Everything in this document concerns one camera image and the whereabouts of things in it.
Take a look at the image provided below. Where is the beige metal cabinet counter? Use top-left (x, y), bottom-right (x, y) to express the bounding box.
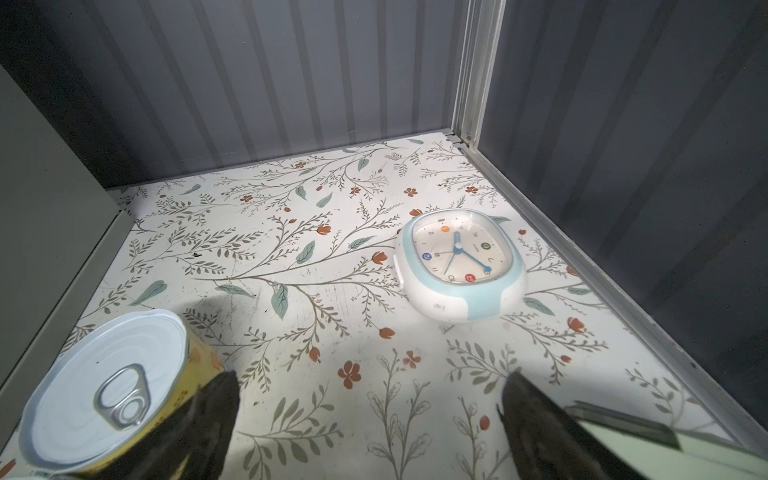
top-left (1, 71), bottom-right (131, 444)

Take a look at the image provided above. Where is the pale green flat box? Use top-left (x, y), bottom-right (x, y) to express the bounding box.
top-left (565, 402), bottom-right (767, 479)

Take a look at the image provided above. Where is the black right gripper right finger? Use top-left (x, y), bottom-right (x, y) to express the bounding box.
top-left (498, 372), bottom-right (643, 479)

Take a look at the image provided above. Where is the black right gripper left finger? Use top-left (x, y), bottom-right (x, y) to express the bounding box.
top-left (95, 371), bottom-right (240, 479)

